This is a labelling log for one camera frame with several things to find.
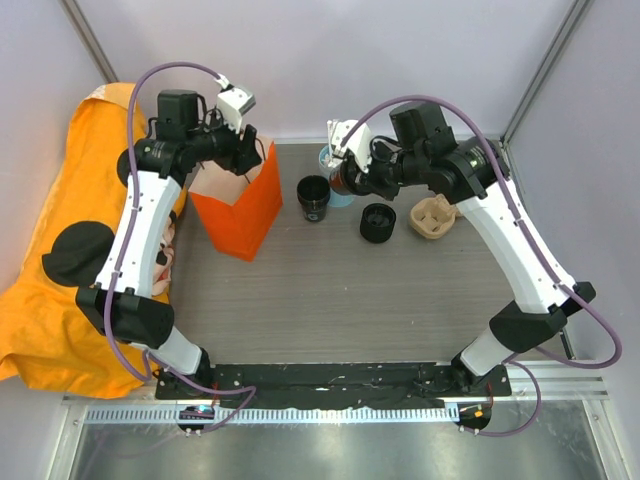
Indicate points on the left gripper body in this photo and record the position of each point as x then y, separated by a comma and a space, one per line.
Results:
221, 146

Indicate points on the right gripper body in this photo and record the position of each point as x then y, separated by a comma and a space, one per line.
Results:
383, 177

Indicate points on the black paper coffee cup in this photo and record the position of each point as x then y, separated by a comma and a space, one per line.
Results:
337, 182

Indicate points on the orange paper bag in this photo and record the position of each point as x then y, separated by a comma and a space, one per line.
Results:
237, 212

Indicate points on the brown pulp cup carrier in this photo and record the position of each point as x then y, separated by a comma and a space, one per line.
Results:
433, 217

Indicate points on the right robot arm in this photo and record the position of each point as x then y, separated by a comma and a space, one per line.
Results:
476, 181

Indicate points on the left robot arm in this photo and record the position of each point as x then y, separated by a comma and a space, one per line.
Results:
120, 304

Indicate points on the light blue tin cup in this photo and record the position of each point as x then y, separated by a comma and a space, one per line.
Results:
326, 165

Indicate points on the stack of black cups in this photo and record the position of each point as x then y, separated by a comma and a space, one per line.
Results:
313, 194

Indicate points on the white wrapped straws bundle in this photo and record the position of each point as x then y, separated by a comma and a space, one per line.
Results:
337, 149

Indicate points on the orange cartoon mouse cloth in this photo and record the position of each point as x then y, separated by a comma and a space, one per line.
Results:
46, 340

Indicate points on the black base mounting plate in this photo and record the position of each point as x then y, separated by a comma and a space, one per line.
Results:
390, 386

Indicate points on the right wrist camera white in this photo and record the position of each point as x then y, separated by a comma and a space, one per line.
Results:
358, 141

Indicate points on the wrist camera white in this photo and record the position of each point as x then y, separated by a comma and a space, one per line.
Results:
358, 141
233, 103

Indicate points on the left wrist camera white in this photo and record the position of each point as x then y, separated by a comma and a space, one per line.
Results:
233, 103

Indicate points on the slotted aluminium rail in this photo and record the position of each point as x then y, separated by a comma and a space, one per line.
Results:
184, 414

